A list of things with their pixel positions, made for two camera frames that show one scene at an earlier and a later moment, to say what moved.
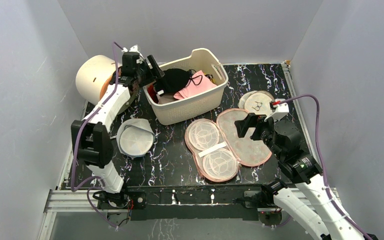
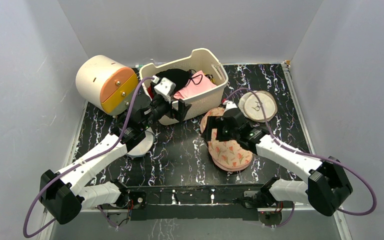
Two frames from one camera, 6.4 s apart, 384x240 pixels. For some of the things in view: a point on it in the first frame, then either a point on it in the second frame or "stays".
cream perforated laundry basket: x=203 y=104 stays
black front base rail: x=190 y=201 stays
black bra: x=172 y=79 stays
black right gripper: x=253 y=125 to x=214 y=126
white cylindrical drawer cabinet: x=93 y=75 stays
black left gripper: x=150 y=79 to x=178 y=114
